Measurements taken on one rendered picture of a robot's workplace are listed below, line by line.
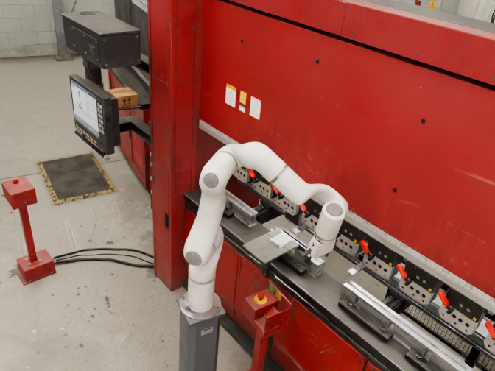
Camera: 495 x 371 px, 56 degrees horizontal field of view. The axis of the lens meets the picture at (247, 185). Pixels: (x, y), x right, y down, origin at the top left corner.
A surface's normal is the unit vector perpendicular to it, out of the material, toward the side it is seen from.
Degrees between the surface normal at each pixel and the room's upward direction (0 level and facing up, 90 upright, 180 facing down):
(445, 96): 90
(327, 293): 0
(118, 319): 0
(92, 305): 0
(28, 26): 90
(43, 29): 90
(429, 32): 90
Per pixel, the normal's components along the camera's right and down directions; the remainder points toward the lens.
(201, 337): 0.47, 0.50
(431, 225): -0.75, 0.29
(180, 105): 0.65, 0.45
